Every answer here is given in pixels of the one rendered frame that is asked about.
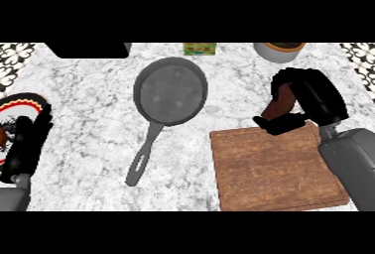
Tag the dark grey frying pan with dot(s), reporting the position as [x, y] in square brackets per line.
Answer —
[168, 92]

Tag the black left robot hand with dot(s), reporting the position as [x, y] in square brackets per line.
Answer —
[26, 145]

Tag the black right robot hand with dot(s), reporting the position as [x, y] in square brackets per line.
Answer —
[318, 96]

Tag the black appliance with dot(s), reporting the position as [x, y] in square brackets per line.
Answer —
[90, 49]

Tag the brown sweet potato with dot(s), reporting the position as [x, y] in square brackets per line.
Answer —
[279, 104]

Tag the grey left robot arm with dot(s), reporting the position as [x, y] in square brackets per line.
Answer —
[13, 195]

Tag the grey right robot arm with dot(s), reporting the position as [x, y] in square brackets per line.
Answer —
[351, 165]

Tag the green box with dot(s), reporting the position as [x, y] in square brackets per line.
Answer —
[199, 48]

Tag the patterned red black plate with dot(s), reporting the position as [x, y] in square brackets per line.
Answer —
[14, 112]

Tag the brown wooden cutting board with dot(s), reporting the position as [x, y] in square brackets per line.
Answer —
[277, 168]

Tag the grey pot with orange rim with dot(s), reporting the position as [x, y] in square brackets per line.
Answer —
[279, 51]

